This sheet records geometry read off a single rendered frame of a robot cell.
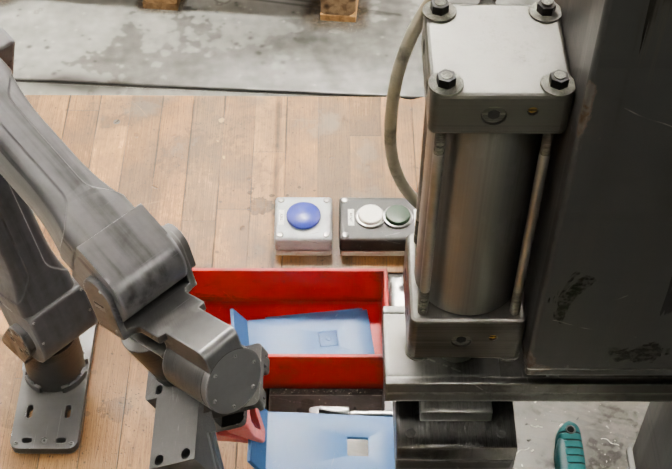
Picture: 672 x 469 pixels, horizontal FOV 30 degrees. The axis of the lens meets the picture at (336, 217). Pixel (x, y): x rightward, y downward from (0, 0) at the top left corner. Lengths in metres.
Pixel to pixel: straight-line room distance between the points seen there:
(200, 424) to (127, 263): 0.15
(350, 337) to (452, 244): 0.51
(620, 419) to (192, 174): 0.60
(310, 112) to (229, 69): 1.42
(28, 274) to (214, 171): 0.41
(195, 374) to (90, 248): 0.13
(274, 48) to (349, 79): 0.21
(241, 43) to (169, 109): 1.47
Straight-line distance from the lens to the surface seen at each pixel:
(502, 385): 1.04
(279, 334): 1.40
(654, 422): 1.27
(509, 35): 0.83
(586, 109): 0.77
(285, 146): 1.60
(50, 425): 1.36
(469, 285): 0.93
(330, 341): 1.39
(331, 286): 1.41
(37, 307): 1.25
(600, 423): 1.37
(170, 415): 1.07
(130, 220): 1.02
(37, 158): 1.04
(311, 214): 1.47
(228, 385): 1.01
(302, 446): 1.22
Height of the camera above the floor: 2.04
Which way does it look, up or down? 49 degrees down
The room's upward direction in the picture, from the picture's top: 1 degrees clockwise
